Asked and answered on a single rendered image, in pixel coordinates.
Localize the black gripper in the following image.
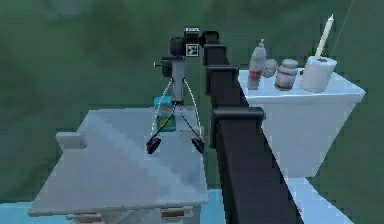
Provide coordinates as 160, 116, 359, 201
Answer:
145, 36, 206, 155

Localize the small white round jar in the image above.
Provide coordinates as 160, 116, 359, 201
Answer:
262, 58, 280, 79

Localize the white candle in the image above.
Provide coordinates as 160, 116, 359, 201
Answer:
314, 13, 336, 58

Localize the white jar with red bands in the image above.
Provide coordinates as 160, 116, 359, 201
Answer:
273, 58, 300, 92

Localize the grey cabinet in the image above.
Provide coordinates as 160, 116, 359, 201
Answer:
27, 106, 210, 224

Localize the white toilet paper roll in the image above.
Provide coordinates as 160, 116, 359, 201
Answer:
298, 55, 338, 94

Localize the white pink spray bottle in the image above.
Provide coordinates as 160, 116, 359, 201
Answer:
246, 38, 268, 91

